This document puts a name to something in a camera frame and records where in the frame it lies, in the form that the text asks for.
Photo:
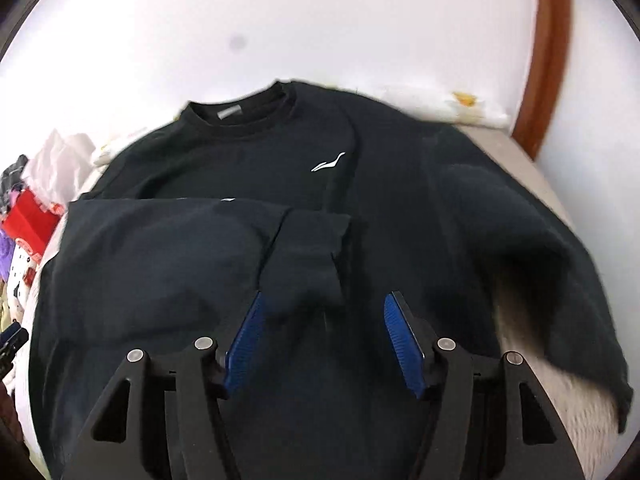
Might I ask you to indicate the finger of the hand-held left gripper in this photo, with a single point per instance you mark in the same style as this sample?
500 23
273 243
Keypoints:
12 337

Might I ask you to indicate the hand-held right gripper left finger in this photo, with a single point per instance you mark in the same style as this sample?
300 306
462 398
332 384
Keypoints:
245 340

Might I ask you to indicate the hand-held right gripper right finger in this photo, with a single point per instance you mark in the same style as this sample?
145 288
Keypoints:
402 345

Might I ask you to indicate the black sweatshirt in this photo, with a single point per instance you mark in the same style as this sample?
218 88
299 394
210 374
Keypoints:
400 185

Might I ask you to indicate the white polka-dot cloth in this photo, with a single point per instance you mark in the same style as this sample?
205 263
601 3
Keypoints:
20 280

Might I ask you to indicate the purple cloth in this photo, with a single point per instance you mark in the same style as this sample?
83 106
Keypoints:
5 257

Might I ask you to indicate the red paper bag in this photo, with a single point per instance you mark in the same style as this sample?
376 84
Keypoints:
30 220

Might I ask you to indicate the dark plaid cloth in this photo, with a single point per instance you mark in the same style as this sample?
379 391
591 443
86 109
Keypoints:
12 177

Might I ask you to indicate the striped bed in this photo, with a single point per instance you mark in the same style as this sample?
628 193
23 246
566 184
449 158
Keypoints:
550 410

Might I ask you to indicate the white plastic bag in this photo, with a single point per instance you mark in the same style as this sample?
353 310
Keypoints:
60 160

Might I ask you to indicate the brown wooden door frame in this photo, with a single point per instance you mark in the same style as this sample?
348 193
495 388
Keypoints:
547 60

